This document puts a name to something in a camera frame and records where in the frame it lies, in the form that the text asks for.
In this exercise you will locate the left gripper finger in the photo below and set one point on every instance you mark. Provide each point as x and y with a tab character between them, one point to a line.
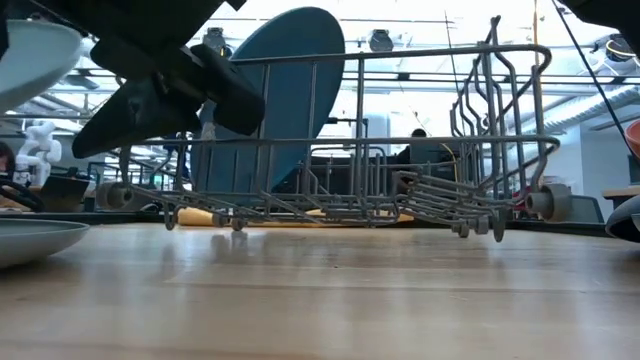
135	115
230	95

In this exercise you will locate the large light blue plate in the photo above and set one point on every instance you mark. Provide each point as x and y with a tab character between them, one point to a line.
35	60

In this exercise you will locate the large grey plate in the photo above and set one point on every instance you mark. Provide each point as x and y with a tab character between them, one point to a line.
35	240

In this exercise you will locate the small black plate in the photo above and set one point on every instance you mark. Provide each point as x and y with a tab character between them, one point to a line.
625	225

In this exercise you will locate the white robot figure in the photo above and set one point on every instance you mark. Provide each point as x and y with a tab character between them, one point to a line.
40	150

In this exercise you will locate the dark box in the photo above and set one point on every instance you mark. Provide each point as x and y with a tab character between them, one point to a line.
62	192

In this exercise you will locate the person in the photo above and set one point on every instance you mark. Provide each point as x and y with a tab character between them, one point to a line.
419	145
6	157

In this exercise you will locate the black slanted pole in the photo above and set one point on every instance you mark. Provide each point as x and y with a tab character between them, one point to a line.
590	70

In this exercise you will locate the dark mesh office chair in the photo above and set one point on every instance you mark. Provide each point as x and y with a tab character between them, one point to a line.
587	210

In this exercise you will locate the wooden top workbench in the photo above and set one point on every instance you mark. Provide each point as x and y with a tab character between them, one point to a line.
620	191

